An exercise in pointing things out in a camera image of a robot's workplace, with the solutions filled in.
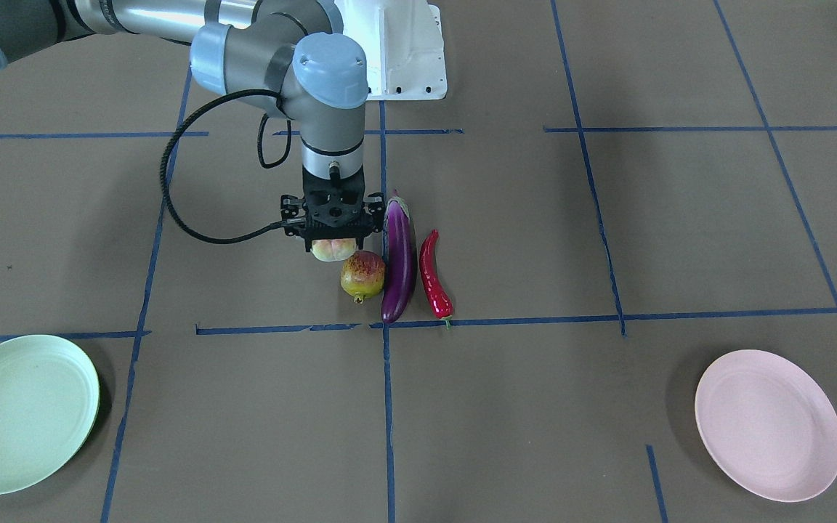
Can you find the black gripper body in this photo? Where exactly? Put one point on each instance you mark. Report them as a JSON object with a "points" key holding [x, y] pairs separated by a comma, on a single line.
{"points": [[289, 211]]}

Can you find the peach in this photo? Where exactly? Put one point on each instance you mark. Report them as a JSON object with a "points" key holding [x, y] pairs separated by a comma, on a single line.
{"points": [[333, 250]]}

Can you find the red yellow pomegranate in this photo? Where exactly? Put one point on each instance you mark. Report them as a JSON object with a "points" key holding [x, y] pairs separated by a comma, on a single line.
{"points": [[363, 276]]}

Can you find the purple eggplant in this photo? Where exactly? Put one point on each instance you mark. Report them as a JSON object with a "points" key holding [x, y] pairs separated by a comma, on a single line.
{"points": [[401, 261]]}

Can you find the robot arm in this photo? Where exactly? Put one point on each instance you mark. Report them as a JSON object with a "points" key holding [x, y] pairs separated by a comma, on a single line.
{"points": [[289, 58]]}

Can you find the red chili pepper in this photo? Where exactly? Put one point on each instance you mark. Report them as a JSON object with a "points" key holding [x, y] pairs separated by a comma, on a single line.
{"points": [[438, 299]]}

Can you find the green plate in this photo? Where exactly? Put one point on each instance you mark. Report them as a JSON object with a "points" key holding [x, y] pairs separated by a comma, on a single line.
{"points": [[49, 398]]}

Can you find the pink plate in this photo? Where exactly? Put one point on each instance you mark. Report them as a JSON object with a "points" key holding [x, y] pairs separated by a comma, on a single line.
{"points": [[767, 425]]}

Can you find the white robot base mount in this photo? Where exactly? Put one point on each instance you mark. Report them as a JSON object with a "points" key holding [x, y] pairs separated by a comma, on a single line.
{"points": [[404, 46]]}

